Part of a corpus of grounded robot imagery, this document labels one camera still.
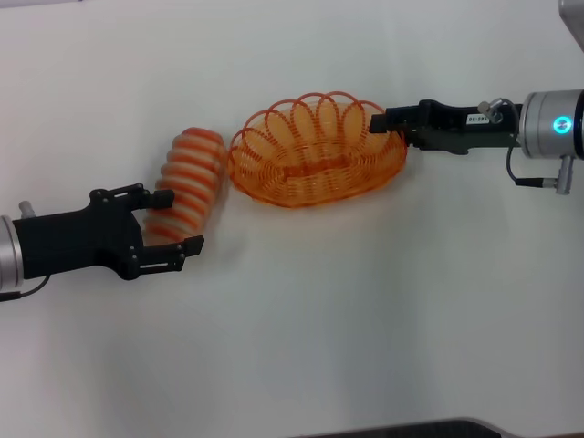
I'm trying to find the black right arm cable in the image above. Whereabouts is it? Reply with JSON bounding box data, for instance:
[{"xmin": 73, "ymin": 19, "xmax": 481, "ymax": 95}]
[{"xmin": 505, "ymin": 144, "xmax": 575, "ymax": 196}]

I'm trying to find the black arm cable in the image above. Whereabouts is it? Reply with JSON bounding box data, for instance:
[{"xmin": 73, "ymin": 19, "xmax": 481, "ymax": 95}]
[
  {"xmin": 505, "ymin": 144, "xmax": 575, "ymax": 196},
  {"xmin": 0, "ymin": 275, "xmax": 52, "ymax": 303}
]

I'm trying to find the orange wire basket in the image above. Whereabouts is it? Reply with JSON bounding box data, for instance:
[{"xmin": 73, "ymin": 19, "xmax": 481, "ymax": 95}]
[{"xmin": 227, "ymin": 89, "xmax": 409, "ymax": 211}]

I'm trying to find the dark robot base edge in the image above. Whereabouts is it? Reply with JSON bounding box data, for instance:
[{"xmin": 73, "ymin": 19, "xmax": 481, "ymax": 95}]
[{"xmin": 291, "ymin": 416, "xmax": 517, "ymax": 438}]

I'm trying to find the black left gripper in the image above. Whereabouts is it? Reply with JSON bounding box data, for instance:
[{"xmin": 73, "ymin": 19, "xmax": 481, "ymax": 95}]
[{"xmin": 12, "ymin": 182, "xmax": 205, "ymax": 281}]

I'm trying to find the orange white striped bread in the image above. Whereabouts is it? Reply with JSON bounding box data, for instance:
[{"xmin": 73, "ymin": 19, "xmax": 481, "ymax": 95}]
[{"xmin": 142, "ymin": 127, "xmax": 228, "ymax": 245}]

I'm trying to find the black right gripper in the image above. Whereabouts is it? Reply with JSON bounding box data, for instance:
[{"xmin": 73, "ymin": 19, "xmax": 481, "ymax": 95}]
[{"xmin": 370, "ymin": 99, "xmax": 524, "ymax": 155}]

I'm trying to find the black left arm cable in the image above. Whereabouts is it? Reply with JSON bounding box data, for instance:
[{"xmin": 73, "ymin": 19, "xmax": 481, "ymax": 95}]
[{"xmin": 0, "ymin": 275, "xmax": 52, "ymax": 303}]

